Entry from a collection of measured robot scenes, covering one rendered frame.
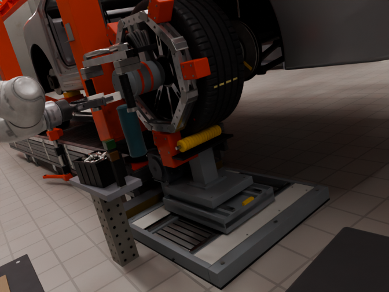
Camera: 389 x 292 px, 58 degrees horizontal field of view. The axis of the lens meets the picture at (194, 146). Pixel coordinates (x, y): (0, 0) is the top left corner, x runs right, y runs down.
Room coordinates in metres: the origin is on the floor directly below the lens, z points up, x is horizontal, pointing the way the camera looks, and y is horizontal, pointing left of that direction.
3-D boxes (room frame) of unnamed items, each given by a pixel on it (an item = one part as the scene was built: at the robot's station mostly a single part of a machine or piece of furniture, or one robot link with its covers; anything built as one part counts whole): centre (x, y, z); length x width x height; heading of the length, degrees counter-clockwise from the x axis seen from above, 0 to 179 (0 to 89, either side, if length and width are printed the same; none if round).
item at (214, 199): (1.77, -0.02, 0.32); 0.40 x 0.30 x 0.28; 36
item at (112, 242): (1.57, 0.47, 0.21); 0.10 x 0.10 x 0.42; 36
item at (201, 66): (1.42, -0.07, 0.85); 0.09 x 0.08 x 0.07; 36
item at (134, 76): (1.63, 0.18, 0.85); 0.21 x 0.14 x 0.14; 126
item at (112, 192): (1.55, 0.45, 0.44); 0.43 x 0.17 x 0.03; 36
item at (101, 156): (1.53, 0.44, 0.51); 0.20 x 0.14 x 0.13; 44
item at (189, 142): (1.63, -0.03, 0.51); 0.29 x 0.06 x 0.06; 126
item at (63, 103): (1.25, 0.40, 0.83); 0.09 x 0.08 x 0.07; 126
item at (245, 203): (1.73, -0.05, 0.13); 0.50 x 0.36 x 0.10; 36
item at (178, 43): (1.67, 0.12, 0.85); 0.54 x 0.07 x 0.54; 36
